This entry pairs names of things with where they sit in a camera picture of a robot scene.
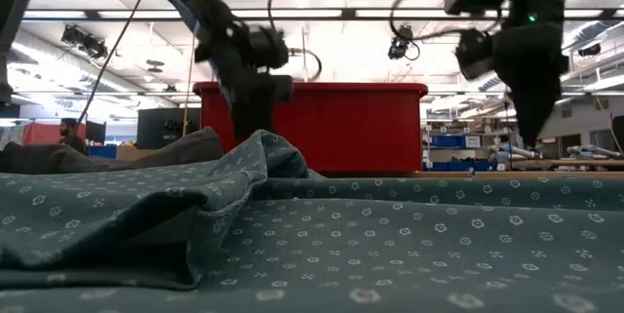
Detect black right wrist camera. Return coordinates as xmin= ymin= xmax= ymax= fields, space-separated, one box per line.
xmin=454 ymin=28 xmax=495 ymax=82

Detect red plastic bin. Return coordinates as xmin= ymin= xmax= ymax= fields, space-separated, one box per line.
xmin=193 ymin=82 xmax=429 ymax=176

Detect dark grey garment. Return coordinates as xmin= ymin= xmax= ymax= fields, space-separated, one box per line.
xmin=0 ymin=126 xmax=225 ymax=175

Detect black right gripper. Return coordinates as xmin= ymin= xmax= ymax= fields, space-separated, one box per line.
xmin=492 ymin=22 xmax=570 ymax=148

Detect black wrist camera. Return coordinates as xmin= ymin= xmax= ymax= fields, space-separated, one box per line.
xmin=454 ymin=28 xmax=495 ymax=82
xmin=248 ymin=26 xmax=291 ymax=70

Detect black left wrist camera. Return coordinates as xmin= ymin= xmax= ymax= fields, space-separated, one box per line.
xmin=248 ymin=26 xmax=291 ymax=70

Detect large black box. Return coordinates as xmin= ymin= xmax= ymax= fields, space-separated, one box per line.
xmin=136 ymin=107 xmax=202 ymax=152

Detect blue crate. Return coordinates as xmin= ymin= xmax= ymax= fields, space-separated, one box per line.
xmin=87 ymin=144 xmax=118 ymax=160

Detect shelf with blue bins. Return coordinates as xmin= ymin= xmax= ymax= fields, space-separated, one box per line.
xmin=420 ymin=117 xmax=488 ymax=174

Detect teal patterned shirt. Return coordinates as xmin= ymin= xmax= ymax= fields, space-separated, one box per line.
xmin=0 ymin=130 xmax=624 ymax=313

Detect black ceiling fixture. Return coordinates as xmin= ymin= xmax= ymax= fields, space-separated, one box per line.
xmin=576 ymin=42 xmax=603 ymax=58

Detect orange cloth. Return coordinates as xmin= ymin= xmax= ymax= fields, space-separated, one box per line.
xmin=21 ymin=122 xmax=64 ymax=146

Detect light wooden desk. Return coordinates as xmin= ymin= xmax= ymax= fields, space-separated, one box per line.
xmin=411 ymin=170 xmax=624 ymax=180

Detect black computer monitor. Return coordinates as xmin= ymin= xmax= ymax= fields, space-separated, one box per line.
xmin=85 ymin=120 xmax=107 ymax=147

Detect black camera with cable loop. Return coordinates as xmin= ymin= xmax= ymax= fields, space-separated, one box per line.
xmin=387 ymin=23 xmax=421 ymax=62

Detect black ceiling spotlights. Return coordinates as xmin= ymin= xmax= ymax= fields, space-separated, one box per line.
xmin=59 ymin=23 xmax=109 ymax=60

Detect person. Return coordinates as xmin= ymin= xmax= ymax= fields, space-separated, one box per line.
xmin=58 ymin=117 xmax=88 ymax=156

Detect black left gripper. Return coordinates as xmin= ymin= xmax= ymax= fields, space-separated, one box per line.
xmin=214 ymin=59 xmax=294 ymax=141

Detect long black cable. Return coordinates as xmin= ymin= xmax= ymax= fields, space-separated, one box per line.
xmin=72 ymin=0 xmax=151 ymax=132

